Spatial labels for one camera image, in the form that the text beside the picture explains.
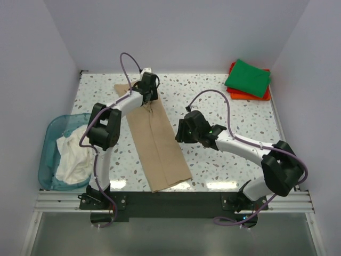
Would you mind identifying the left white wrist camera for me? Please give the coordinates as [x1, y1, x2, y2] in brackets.
[140, 67, 152, 76]

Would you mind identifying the folded green t shirt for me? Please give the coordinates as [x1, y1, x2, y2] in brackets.
[224, 59, 271, 98]

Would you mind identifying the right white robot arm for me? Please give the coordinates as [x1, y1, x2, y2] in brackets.
[175, 110, 306, 212]

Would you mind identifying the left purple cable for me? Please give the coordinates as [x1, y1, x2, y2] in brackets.
[79, 52, 143, 228]

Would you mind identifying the beige t shirt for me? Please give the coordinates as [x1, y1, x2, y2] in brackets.
[126, 99, 192, 193]

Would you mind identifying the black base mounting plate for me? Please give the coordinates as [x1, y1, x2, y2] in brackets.
[78, 191, 261, 224]

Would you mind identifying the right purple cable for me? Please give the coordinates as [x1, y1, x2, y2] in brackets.
[185, 90, 309, 227]

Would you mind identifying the purple cable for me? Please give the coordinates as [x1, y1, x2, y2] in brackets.
[79, 52, 143, 228]
[185, 90, 309, 227]

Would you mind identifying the folded orange t shirt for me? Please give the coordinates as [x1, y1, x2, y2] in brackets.
[224, 59, 271, 101]

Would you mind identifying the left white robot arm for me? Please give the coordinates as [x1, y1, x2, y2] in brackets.
[79, 71, 160, 211]

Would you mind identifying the teal plastic basket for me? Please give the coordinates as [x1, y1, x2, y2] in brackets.
[38, 113, 91, 191]

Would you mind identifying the white cloth in basket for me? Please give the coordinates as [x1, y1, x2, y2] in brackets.
[55, 125, 93, 185]

